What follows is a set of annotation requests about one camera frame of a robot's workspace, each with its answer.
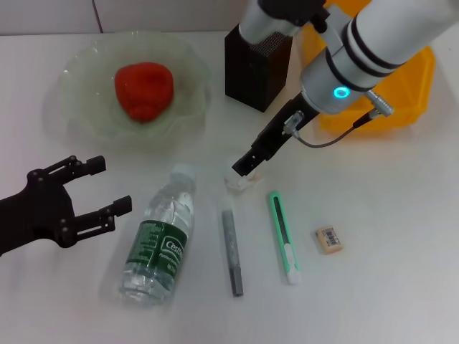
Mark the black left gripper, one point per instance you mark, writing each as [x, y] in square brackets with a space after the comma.
[39, 211]

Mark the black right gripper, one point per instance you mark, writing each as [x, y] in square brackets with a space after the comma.
[279, 132]

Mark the white paper ball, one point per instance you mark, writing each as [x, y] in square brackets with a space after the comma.
[236, 184]

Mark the clear water bottle green label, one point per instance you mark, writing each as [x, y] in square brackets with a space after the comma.
[157, 243]

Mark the mint green utility knife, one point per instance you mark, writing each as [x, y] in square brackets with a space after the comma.
[285, 236]

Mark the red-orange fruit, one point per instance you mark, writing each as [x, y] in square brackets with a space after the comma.
[143, 89]

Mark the pale green glass fruit plate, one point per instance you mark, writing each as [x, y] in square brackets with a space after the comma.
[89, 107]

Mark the black mesh pen holder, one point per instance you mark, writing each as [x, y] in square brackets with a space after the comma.
[251, 79]

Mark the beige eraser with barcode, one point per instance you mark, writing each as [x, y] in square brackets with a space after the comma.
[328, 240]

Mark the grey pencil lead tube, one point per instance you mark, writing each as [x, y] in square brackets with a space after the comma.
[231, 243]

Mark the yellow plastic bin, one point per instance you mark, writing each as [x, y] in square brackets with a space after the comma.
[412, 107]

